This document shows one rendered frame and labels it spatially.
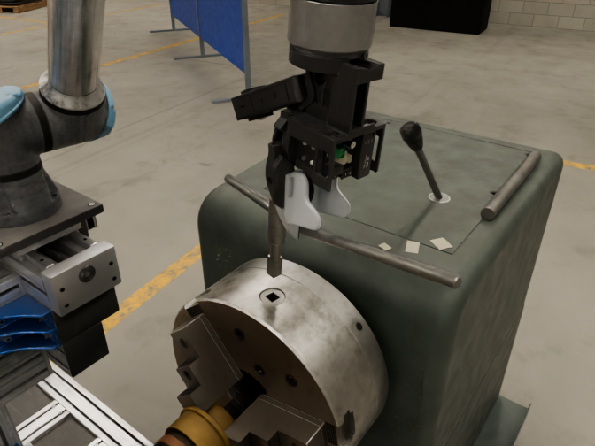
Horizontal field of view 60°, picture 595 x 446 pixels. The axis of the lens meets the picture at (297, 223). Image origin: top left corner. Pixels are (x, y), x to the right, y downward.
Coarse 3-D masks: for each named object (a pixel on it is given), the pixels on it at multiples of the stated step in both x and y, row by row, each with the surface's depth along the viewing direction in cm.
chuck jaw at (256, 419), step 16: (256, 400) 70; (272, 400) 70; (240, 416) 68; (256, 416) 67; (272, 416) 67; (288, 416) 67; (304, 416) 66; (240, 432) 65; (256, 432) 65; (272, 432) 65; (288, 432) 64; (304, 432) 64; (320, 432) 64; (336, 432) 65
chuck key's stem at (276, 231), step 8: (272, 208) 60; (272, 216) 60; (272, 224) 61; (280, 224) 61; (272, 232) 61; (280, 232) 61; (272, 240) 62; (280, 240) 62; (272, 248) 63; (280, 248) 63; (272, 256) 64; (280, 256) 64; (272, 264) 64; (280, 264) 65; (272, 272) 65; (280, 272) 66
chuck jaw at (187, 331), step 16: (192, 304) 75; (192, 320) 70; (208, 320) 72; (176, 336) 71; (192, 336) 69; (208, 336) 71; (192, 352) 70; (208, 352) 70; (224, 352) 71; (192, 368) 68; (208, 368) 69; (224, 368) 71; (192, 384) 69; (208, 384) 68; (224, 384) 70; (192, 400) 67; (208, 400) 68
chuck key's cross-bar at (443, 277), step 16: (256, 192) 63; (320, 240) 56; (336, 240) 54; (352, 240) 53; (368, 256) 51; (384, 256) 49; (400, 256) 49; (416, 272) 47; (432, 272) 46; (448, 272) 45
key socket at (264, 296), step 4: (264, 292) 69; (268, 292) 69; (272, 292) 69; (276, 292) 69; (280, 292) 69; (260, 296) 68; (264, 296) 68; (268, 296) 69; (272, 296) 69; (276, 296) 69; (280, 296) 68; (284, 296) 68; (264, 300) 68; (268, 300) 68; (272, 300) 70; (276, 300) 68; (280, 300) 68; (284, 300) 68; (272, 304) 67; (276, 304) 67
